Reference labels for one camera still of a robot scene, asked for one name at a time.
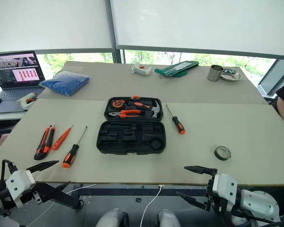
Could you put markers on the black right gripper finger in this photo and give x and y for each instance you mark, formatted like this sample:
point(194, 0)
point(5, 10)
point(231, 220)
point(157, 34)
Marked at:
point(201, 170)
point(194, 201)

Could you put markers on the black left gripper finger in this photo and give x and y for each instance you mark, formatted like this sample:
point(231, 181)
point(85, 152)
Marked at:
point(58, 191)
point(43, 166)

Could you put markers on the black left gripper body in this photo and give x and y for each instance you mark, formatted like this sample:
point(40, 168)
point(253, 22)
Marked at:
point(45, 191)

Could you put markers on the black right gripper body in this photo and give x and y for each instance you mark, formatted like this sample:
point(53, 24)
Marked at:
point(209, 196)

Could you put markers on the orange black utility knife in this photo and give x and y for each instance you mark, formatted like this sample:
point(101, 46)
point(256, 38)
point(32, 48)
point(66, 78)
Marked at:
point(44, 144)

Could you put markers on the black electrical tape roll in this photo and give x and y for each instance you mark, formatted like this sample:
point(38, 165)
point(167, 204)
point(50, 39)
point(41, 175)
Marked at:
point(217, 153)

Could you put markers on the orange black screwdriver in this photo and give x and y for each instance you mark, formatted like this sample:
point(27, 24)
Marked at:
point(71, 154)
point(178, 125)

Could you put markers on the orange voltage tester pen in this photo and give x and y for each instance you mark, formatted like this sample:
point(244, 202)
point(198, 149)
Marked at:
point(60, 140)

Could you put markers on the black tool case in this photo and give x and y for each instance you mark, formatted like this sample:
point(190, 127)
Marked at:
point(123, 139)

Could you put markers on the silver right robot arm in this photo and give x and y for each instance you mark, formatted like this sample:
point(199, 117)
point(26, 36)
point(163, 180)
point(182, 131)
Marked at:
point(258, 203)

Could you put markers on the grey rounded robot knee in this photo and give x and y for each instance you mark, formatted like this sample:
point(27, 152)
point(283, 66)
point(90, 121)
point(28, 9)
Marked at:
point(111, 218)
point(168, 218)

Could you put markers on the person in black shorts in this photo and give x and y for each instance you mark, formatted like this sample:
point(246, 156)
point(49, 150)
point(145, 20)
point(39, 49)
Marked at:
point(3, 139)

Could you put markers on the small black clip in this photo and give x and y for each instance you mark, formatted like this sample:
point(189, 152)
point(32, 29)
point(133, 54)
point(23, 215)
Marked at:
point(138, 200)

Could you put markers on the white glue gun orange trigger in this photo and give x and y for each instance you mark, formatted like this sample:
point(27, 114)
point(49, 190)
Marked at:
point(26, 101)

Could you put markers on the blue plastic bag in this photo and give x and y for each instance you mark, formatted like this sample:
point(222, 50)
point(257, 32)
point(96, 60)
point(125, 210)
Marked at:
point(66, 81)

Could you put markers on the orange black tape measure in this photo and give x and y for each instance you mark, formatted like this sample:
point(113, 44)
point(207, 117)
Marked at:
point(116, 104)

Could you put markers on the stainless steel cup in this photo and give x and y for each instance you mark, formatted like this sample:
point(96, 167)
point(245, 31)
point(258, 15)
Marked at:
point(214, 74)

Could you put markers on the stainless steel dish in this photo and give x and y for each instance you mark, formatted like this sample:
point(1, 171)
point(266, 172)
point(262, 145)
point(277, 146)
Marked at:
point(232, 76)

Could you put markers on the open dark laptop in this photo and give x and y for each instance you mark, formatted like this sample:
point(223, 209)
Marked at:
point(16, 68)

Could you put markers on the green flat packet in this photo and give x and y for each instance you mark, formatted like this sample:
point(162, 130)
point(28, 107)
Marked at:
point(177, 68)

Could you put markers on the wide white roller blind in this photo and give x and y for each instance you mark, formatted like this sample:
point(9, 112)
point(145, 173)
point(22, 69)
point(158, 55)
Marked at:
point(203, 23)

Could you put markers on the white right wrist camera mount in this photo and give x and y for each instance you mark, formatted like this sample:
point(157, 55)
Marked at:
point(226, 186)

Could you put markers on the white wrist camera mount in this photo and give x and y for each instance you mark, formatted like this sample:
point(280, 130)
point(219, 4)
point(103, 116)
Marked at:
point(226, 186)
point(17, 183)

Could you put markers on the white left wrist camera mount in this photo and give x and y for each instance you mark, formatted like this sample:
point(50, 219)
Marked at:
point(17, 183)

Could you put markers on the grey window post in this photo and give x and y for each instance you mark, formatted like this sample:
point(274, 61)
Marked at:
point(113, 35)

